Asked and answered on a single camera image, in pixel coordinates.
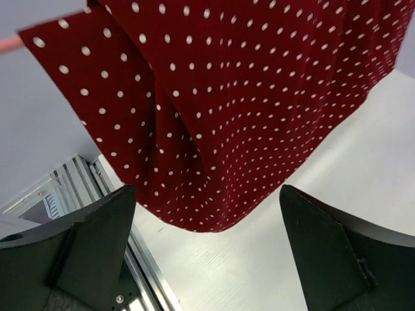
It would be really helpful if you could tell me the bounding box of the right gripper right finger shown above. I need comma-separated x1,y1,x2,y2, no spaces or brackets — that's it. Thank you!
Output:
279,185,414,310

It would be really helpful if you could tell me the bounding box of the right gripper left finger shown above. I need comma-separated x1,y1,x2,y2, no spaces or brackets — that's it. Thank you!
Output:
1,185,136,310

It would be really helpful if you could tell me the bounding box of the red polka dot skirt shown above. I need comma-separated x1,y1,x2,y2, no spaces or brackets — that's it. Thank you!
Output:
19,0,414,232

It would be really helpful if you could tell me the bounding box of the pink hanger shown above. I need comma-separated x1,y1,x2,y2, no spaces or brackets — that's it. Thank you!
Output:
0,36,24,54

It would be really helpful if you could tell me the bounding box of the slotted cable duct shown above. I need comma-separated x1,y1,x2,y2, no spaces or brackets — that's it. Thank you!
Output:
42,190,69,220

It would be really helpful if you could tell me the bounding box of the aluminium rail frame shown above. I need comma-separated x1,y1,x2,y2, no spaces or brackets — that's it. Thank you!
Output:
1,156,181,310

